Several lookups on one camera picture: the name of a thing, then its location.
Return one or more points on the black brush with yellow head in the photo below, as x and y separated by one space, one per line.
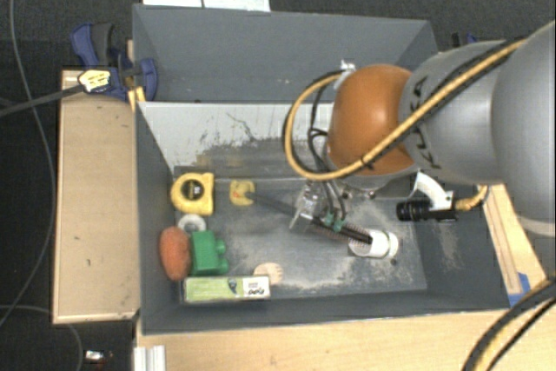
241 192

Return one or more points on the green and white box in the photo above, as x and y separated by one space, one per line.
217 289

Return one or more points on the orange sponge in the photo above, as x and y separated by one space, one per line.
174 254

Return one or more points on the black cylinder on white bracket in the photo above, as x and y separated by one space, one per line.
412 210

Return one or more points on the green toy block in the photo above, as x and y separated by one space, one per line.
207 254

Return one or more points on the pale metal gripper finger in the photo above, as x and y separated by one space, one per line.
302 223

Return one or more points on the pale wood board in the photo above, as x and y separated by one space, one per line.
95 208

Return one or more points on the white cup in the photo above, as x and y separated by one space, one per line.
384 245

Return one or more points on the grey metal bin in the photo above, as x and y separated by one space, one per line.
243 56

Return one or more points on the yellow tape measure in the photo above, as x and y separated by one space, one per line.
193 193

